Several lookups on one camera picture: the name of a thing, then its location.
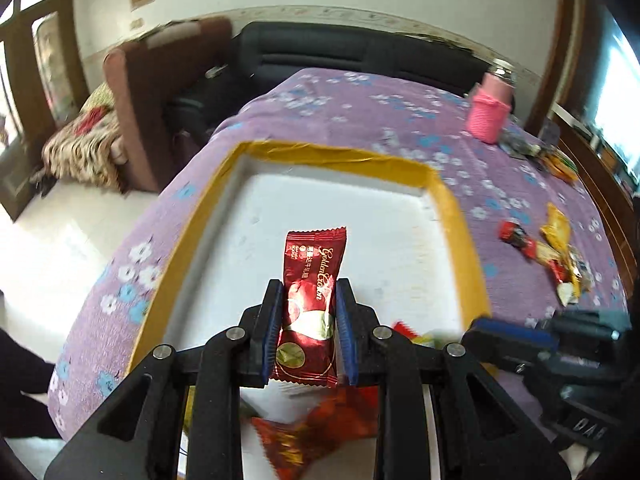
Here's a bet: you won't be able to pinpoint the brown armchair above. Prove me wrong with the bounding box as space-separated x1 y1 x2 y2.
102 16 234 194

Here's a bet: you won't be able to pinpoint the person's dark trouser leg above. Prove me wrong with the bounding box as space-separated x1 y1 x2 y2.
0 326 57 442

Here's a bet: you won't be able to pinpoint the red and black candy packet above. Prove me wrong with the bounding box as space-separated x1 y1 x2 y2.
498 219 537 257

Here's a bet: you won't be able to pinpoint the yellow snack packet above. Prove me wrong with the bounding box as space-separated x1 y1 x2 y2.
539 203 572 263

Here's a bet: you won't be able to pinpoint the dark red long snack packet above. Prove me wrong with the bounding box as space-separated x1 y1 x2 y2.
267 226 348 390

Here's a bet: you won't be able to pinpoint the orange biscuit packets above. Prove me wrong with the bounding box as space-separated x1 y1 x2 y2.
541 151 582 184

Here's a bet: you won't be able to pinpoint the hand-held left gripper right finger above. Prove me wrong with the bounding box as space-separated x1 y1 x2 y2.
335 277 571 480

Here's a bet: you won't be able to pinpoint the patterned blanket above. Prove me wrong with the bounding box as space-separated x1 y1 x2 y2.
41 81 127 194

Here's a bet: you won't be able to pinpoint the yellow-taped white foam box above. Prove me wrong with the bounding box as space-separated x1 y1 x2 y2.
127 140 493 480

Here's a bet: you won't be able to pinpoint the wooden cabinet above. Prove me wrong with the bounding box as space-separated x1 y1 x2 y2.
547 100 640 291

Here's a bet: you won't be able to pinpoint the bright window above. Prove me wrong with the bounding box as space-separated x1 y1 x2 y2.
592 7 640 166

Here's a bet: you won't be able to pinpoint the wooden door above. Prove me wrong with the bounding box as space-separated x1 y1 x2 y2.
0 0 93 222

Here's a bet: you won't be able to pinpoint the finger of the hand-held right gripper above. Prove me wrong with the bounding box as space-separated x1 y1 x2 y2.
549 309 633 344
461 315 559 374

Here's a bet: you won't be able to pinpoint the pink bottle with knitted sleeve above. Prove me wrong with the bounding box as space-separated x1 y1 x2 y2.
466 59 517 144

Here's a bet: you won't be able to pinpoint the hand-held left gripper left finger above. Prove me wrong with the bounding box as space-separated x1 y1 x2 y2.
47 279 286 480

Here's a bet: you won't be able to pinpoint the shiny red-orange snack packet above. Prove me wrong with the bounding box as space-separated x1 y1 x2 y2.
249 387 382 480

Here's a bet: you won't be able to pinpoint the black sofa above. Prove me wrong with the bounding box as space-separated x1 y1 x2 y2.
166 21 490 153

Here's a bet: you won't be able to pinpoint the clear plastic bag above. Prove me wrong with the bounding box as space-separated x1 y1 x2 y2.
499 126 545 162

